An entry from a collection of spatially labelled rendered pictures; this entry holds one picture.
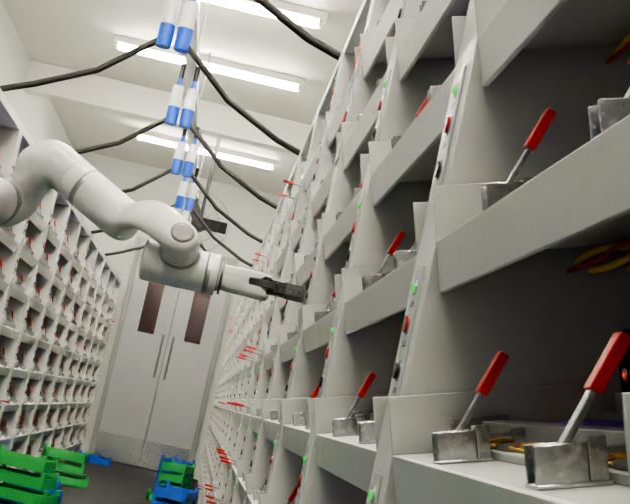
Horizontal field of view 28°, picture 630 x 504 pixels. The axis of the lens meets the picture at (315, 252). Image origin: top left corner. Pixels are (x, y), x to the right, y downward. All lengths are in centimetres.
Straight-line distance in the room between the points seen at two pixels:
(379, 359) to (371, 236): 18
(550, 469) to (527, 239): 20
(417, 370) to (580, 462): 44
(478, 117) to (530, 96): 5
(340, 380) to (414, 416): 70
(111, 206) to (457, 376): 155
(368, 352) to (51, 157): 106
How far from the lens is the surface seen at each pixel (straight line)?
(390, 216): 182
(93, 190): 259
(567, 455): 67
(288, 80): 816
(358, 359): 180
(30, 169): 267
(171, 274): 250
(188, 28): 503
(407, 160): 153
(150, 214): 248
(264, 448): 319
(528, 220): 81
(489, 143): 114
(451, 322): 111
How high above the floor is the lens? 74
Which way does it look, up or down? 8 degrees up
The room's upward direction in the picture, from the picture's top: 12 degrees clockwise
